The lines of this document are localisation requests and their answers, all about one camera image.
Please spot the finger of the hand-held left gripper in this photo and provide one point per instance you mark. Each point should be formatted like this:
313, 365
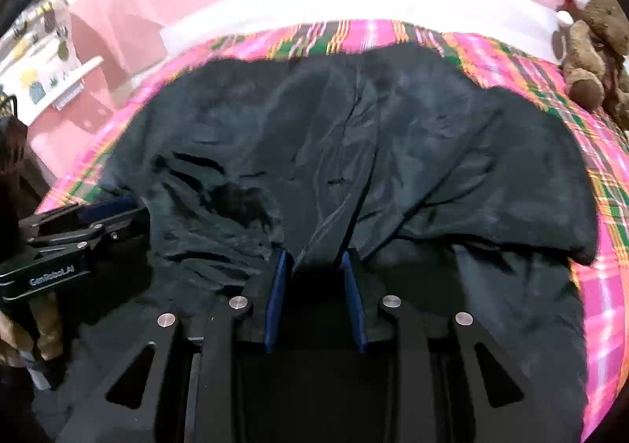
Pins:
98, 209
118, 229

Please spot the brown teddy bear santa hat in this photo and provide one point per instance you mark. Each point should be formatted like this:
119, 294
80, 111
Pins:
594, 59

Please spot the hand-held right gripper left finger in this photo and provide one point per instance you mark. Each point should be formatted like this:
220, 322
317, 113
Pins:
277, 295

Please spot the white shelf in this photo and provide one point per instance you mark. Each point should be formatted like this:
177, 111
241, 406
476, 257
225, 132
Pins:
73, 73

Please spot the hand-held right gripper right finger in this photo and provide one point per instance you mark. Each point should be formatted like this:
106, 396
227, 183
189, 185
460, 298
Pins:
354, 300

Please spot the pink green plaid blanket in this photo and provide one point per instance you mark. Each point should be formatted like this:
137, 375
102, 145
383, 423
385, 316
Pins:
609, 305

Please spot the white headboard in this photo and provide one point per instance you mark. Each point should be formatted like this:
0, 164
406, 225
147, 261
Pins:
295, 0

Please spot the black puffer jacket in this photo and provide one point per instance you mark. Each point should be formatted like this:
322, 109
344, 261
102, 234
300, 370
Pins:
417, 177

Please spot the pineapple print curtain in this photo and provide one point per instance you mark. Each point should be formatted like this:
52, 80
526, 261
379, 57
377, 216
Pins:
34, 54

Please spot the white hook rail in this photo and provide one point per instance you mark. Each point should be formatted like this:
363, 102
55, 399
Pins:
68, 96

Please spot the person's left hand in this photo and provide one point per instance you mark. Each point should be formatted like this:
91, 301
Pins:
49, 335

